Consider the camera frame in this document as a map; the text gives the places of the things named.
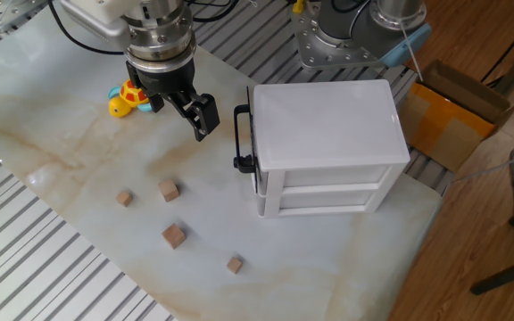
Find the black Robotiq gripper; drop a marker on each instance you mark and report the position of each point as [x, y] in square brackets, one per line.
[163, 82]

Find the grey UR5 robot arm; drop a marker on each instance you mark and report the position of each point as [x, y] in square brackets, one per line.
[159, 31]

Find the white plastic drawer cabinet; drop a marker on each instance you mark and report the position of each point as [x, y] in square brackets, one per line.
[328, 125]

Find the plain white drawer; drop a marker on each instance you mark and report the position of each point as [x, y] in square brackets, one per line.
[324, 199]

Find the yellow orange toy turtle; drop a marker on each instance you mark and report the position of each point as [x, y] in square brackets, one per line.
[125, 100]

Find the large wooden cube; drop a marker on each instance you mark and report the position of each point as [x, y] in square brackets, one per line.
[168, 190]
[174, 236]

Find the marble pattern table mat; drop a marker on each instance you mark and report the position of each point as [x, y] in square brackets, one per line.
[83, 147]

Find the small wooden cube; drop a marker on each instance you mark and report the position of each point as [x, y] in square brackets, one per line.
[124, 198]
[234, 265]

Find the yellow plastic clip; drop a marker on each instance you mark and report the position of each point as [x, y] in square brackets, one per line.
[298, 5]

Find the white zip tie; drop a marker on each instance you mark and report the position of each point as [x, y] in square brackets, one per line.
[411, 49]

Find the cardboard box with orange tape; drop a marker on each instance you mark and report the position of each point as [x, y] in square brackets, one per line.
[444, 125]

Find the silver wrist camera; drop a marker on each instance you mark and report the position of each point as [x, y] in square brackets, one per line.
[101, 29]

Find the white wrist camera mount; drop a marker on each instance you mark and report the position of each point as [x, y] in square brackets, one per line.
[101, 9]

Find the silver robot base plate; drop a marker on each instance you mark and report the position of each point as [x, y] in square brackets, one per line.
[315, 49]

